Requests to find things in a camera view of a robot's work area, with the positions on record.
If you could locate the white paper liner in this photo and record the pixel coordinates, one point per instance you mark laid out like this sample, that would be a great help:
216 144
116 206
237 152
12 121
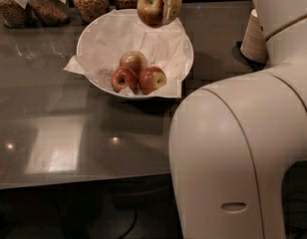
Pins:
120 37

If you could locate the white bowl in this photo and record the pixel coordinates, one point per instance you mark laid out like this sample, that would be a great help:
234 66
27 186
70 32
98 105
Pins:
93 44

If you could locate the glass jar of grains far left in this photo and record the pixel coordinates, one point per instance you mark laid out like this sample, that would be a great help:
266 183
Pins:
14 16

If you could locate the red apple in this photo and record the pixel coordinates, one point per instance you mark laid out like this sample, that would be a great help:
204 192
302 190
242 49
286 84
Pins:
123 78
151 79
134 60
150 12

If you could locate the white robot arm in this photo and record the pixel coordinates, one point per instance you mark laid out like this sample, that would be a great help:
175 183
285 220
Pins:
231 142

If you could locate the red apple top in bowl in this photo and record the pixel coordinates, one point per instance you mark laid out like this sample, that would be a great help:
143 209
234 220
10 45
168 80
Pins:
134 60

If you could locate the stack of paper cups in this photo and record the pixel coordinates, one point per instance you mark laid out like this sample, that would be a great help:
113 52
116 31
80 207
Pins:
253 45

